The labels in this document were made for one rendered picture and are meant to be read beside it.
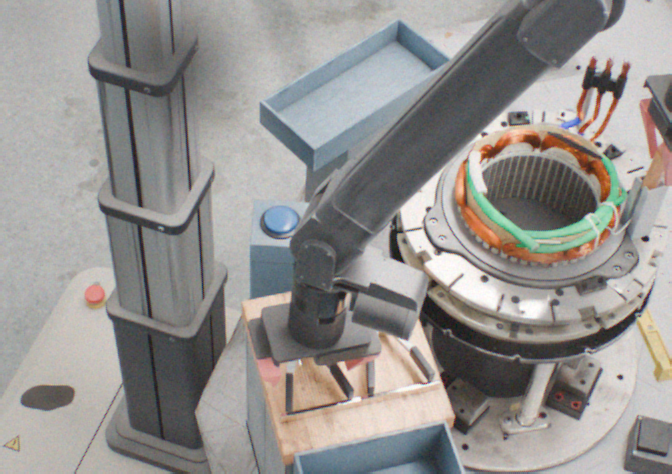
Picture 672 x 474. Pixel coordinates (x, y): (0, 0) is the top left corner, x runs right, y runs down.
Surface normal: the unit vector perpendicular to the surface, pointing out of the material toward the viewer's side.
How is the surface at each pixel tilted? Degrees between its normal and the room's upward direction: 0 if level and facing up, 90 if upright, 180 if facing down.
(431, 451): 90
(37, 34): 0
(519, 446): 0
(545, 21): 84
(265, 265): 90
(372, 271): 6
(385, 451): 90
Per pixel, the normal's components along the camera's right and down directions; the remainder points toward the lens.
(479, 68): -0.37, 0.64
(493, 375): 0.05, -0.61
